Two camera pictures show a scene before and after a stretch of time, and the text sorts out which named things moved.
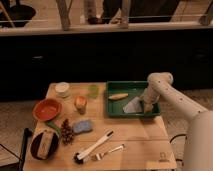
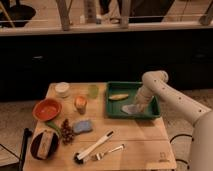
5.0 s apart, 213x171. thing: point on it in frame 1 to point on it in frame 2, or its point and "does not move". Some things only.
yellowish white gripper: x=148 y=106 to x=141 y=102
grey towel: x=133 y=106 does not move
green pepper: x=56 y=127 does not move
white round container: x=62 y=89 does not move
